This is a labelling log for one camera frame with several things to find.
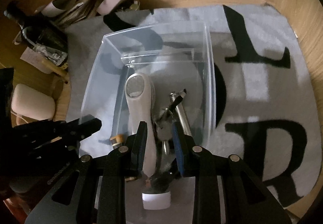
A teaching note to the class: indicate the white handheld foot file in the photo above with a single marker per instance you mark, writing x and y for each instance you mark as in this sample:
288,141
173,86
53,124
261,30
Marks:
139,93

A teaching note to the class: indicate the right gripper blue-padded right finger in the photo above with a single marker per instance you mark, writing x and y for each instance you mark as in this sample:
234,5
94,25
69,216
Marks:
183,145

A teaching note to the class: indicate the grey rug with black letters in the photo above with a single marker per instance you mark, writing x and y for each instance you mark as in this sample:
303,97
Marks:
265,109

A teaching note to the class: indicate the silver metal flashlight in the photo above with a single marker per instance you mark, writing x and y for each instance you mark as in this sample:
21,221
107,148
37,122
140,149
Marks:
177,98

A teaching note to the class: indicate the stack of papers and booklets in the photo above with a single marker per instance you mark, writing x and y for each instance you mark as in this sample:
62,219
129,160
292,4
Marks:
64,13

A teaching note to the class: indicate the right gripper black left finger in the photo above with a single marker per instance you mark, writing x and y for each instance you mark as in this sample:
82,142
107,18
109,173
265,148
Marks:
136,145

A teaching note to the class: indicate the clear acrylic storage box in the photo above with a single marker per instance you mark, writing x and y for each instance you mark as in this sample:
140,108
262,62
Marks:
175,56

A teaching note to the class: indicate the white note card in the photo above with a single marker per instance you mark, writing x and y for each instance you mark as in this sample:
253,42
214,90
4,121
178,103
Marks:
34,59

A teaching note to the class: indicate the white cylindrical speaker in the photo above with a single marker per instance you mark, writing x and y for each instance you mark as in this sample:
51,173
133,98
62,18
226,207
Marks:
31,103

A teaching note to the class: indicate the silver keys with ring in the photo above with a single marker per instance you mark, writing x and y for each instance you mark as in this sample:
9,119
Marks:
163,122

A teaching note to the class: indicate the black tube with gold cap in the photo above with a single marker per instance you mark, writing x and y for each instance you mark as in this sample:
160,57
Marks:
117,141

